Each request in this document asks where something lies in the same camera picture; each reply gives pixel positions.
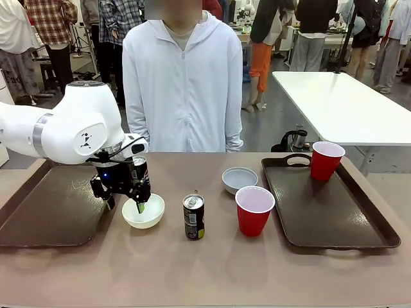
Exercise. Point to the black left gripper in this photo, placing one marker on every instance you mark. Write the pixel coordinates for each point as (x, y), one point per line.
(115, 171)

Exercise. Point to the person's right forearm white sleeve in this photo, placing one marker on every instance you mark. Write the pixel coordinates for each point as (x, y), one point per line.
(138, 128)

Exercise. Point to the bystander in red plaid shirt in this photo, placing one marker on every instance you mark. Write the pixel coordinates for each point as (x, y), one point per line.
(54, 29)

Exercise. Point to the white folding table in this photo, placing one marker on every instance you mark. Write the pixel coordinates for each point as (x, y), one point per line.
(340, 106)

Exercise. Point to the brown plastic tray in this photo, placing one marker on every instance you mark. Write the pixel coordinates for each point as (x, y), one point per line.
(321, 218)
(48, 208)

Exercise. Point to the red plastic cup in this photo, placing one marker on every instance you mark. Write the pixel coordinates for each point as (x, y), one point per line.
(324, 167)
(253, 218)

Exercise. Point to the bystander in black shorts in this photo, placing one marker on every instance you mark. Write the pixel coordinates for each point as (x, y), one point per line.
(363, 35)

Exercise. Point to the black vertical pole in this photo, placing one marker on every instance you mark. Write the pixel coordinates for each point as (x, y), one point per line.
(345, 38)

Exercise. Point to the black stool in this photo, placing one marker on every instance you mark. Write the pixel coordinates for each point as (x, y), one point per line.
(48, 73)

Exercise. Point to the white bowl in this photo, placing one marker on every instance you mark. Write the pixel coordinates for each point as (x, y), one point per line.
(152, 215)

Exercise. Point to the bystander in blue plaid shirt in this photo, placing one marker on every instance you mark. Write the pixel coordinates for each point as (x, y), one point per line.
(112, 22)

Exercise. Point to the person in white hoodie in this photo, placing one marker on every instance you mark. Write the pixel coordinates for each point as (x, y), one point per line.
(183, 96)

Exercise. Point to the bystander in white shirt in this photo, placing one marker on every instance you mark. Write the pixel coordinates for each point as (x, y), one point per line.
(16, 41)

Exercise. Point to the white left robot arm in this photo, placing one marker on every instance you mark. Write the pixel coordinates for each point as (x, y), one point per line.
(64, 128)

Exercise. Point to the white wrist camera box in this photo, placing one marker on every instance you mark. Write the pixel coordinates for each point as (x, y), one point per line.
(136, 146)

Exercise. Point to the person's left forearm white sleeve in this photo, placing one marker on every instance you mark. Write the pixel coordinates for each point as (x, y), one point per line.
(233, 131)

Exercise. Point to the grey bowl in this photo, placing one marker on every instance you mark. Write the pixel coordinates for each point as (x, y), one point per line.
(239, 178)

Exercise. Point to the bystander in orange trousers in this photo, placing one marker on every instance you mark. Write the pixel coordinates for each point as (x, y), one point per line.
(260, 61)

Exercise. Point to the bystander in light blue shirt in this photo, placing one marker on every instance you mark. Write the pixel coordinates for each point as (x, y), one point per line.
(391, 41)

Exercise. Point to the bystander in grey trousers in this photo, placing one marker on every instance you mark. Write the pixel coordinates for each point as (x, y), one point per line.
(308, 48)

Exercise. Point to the black Pepsi soda can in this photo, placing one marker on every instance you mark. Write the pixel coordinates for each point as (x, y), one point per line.
(193, 221)
(140, 161)

